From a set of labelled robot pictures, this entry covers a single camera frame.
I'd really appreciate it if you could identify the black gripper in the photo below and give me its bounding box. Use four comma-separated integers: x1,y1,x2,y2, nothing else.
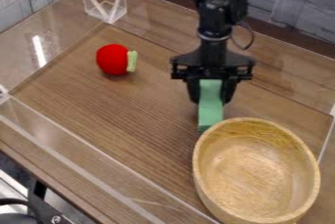
170,44,255,104

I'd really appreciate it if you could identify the green foam stick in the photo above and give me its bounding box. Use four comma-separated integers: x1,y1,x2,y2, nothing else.
197,79,223,132

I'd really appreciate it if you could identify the brown wooden bowl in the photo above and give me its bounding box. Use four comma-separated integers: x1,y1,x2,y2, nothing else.
193,117,320,224

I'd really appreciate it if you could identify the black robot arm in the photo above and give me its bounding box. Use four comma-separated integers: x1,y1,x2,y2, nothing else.
170,0,256,104

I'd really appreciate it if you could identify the small light green block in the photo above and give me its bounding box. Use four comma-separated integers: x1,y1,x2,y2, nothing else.
128,51,138,72

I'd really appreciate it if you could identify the red plush ball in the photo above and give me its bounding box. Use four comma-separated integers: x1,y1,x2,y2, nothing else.
95,44,129,75

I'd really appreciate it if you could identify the black table leg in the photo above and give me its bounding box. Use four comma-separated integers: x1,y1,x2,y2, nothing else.
28,180,74,224

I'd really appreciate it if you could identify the clear acrylic corner bracket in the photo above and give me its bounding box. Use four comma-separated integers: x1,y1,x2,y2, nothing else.
83,0,128,24

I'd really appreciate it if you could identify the clear acrylic tray wall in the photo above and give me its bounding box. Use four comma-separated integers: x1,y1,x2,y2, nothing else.
0,86,220,224

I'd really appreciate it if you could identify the black cable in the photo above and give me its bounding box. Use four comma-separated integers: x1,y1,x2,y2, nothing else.
0,196,40,224

